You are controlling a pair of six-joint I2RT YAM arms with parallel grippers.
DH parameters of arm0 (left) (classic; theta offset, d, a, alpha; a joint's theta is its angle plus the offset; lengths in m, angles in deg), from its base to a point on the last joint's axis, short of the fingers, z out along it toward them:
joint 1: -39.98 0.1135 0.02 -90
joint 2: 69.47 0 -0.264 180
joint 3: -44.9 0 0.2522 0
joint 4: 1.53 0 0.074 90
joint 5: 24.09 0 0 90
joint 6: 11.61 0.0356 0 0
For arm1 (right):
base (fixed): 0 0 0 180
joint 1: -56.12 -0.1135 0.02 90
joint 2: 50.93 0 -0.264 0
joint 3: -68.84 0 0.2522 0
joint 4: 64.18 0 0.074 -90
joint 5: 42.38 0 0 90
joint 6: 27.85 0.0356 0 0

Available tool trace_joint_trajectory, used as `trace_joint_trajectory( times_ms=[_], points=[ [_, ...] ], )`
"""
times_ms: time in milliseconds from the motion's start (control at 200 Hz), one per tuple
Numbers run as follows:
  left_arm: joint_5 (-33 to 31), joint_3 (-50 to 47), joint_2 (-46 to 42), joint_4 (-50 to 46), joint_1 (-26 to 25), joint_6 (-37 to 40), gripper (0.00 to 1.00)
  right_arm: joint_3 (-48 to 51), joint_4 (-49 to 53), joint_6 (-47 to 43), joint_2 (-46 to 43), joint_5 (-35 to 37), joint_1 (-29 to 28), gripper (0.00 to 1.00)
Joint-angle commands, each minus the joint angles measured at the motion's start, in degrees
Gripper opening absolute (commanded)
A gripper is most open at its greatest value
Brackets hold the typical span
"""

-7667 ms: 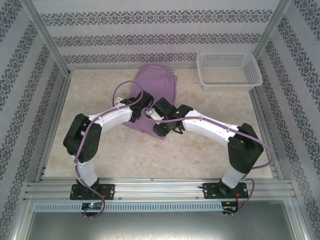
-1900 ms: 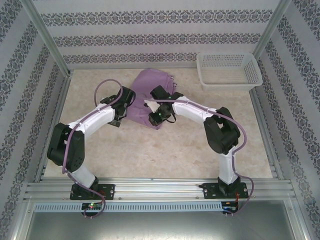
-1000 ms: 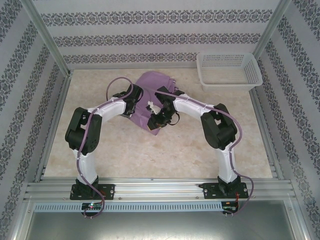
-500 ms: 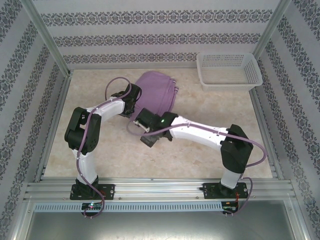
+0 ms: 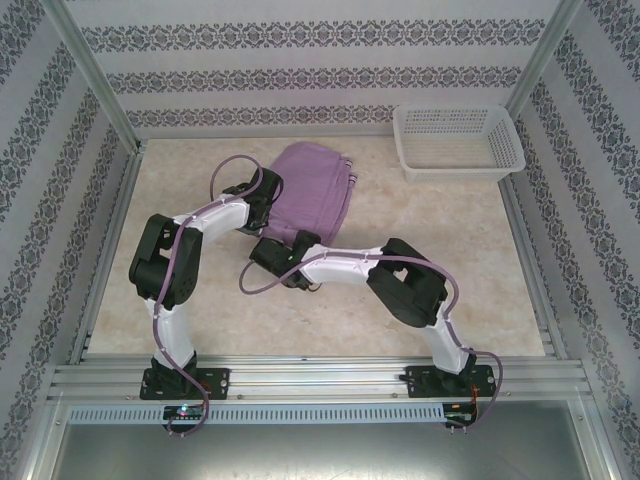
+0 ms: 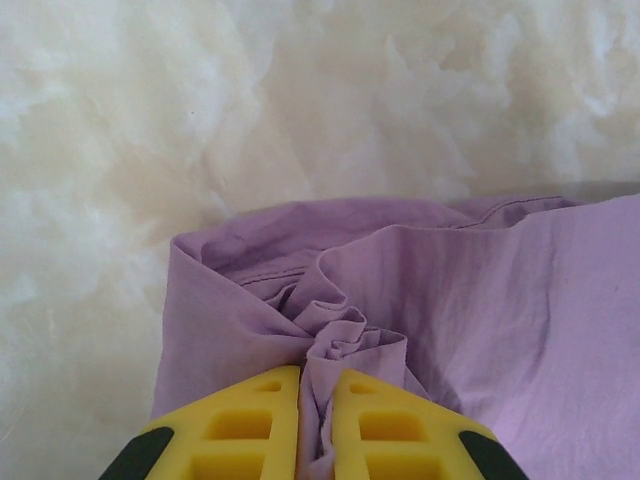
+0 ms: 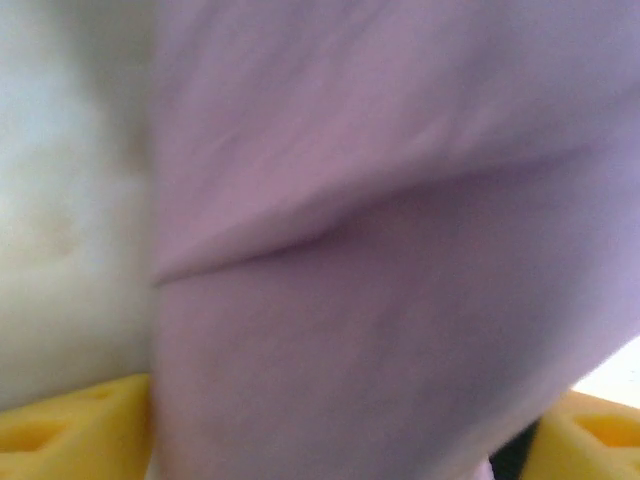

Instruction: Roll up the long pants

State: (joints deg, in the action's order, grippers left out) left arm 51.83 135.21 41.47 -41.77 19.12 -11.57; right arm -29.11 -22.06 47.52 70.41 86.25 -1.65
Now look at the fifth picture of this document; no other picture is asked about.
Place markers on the purple long pants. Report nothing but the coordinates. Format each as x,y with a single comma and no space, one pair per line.
310,192

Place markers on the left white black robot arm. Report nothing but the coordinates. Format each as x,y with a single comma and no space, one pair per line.
172,280

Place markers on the left controller circuit board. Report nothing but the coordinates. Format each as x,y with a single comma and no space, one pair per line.
184,412

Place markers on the controller circuit board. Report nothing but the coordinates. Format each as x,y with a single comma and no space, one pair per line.
459,413
184,412

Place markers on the white plastic mesh basket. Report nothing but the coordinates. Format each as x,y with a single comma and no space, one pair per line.
457,142

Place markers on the right controller circuit board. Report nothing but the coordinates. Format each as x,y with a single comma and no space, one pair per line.
459,413

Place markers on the aluminium mounting rail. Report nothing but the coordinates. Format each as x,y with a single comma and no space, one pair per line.
315,375

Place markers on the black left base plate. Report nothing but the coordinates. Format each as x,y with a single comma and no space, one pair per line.
210,382

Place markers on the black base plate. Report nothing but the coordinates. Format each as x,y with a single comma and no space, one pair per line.
425,380
210,382

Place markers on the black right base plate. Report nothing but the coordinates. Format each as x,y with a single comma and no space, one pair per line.
425,380

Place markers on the aluminium frame post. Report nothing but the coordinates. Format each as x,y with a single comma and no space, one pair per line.
95,75
545,55

